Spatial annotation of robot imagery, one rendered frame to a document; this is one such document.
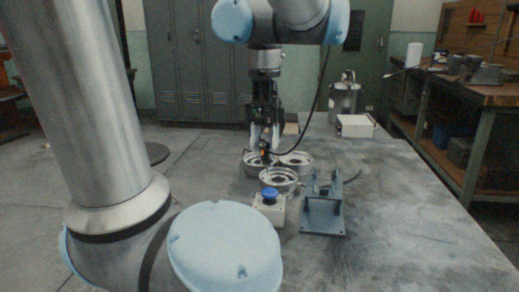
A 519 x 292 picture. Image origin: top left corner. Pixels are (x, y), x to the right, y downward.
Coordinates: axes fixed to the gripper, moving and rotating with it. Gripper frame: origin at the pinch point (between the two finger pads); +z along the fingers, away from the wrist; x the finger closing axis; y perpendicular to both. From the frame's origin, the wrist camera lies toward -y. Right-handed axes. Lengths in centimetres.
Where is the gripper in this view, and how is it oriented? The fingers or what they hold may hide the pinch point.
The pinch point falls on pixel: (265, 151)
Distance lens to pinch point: 77.3
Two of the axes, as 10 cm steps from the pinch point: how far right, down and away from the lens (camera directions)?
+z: 0.0, 9.3, 3.7
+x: 9.9, 0.6, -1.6
